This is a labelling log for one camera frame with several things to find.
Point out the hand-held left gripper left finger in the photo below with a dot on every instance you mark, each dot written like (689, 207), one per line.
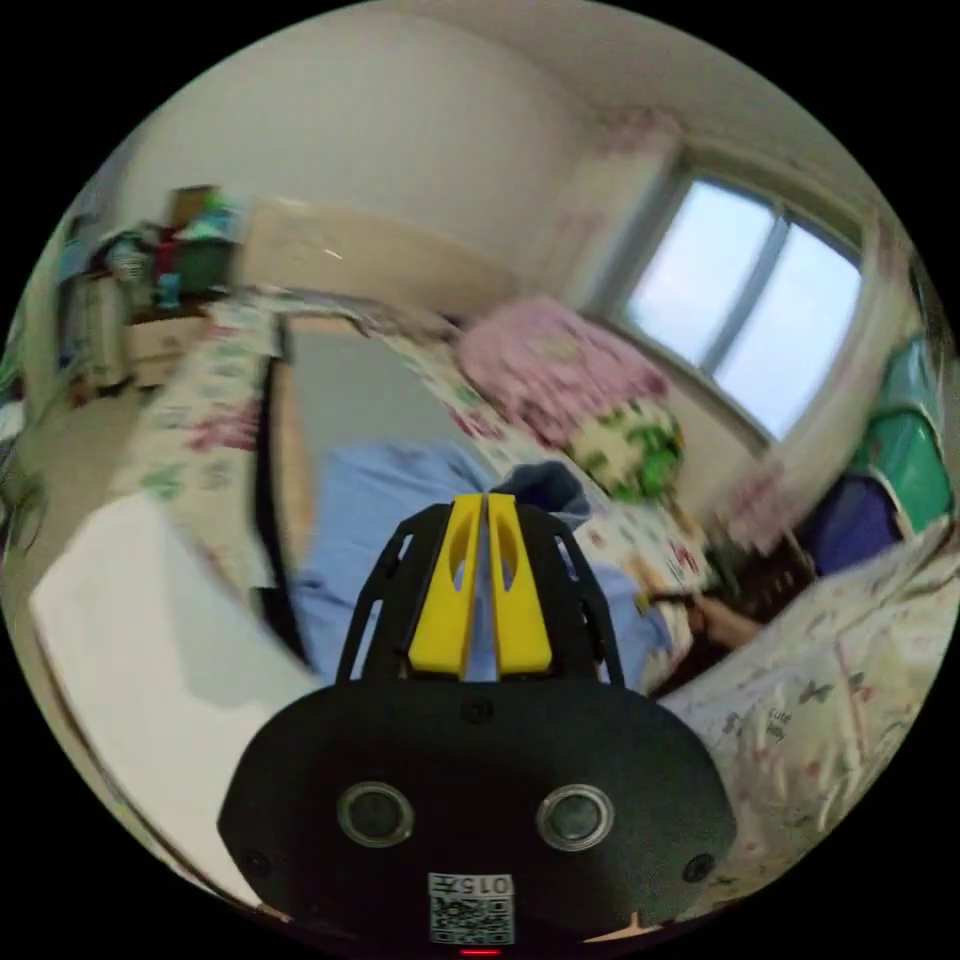
(448, 600)

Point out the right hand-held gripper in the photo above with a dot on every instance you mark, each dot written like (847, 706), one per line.
(679, 597)

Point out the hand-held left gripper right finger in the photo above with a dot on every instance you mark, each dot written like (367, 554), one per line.
(519, 607)

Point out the light blue long sleeve shirt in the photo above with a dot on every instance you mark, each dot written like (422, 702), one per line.
(375, 517)

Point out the person's right hand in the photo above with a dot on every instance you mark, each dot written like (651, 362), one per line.
(729, 626)

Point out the green and white pillow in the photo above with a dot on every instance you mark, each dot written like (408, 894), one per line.
(630, 446)

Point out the grey folding board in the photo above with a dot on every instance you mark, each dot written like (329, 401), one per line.
(352, 390)

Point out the pink rolled blanket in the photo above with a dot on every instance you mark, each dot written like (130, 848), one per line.
(555, 367)

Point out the white board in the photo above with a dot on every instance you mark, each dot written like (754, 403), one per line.
(150, 637)

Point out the window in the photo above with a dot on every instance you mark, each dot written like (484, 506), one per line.
(750, 300)

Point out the bed with printed sheet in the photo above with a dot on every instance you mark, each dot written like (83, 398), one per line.
(196, 420)

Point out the pink printed curtain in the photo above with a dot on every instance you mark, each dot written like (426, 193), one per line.
(626, 180)

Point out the cupboard with clutter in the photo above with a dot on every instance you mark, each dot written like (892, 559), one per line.
(157, 277)

